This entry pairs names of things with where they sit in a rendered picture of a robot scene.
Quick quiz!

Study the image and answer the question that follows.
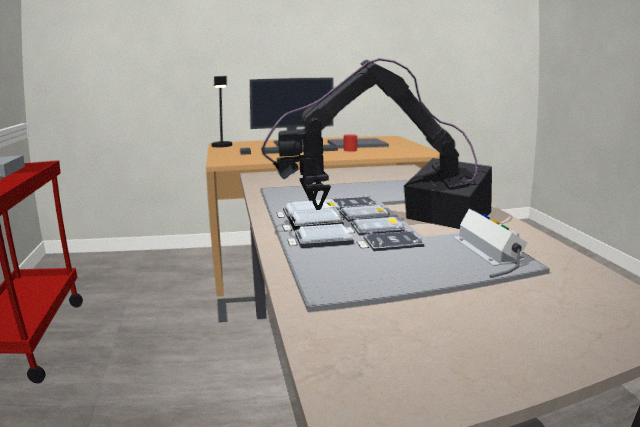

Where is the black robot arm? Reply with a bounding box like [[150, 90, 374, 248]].
[[277, 62, 469, 190]]

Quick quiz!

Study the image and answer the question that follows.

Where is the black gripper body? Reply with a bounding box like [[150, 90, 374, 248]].
[[303, 155, 329, 188]]

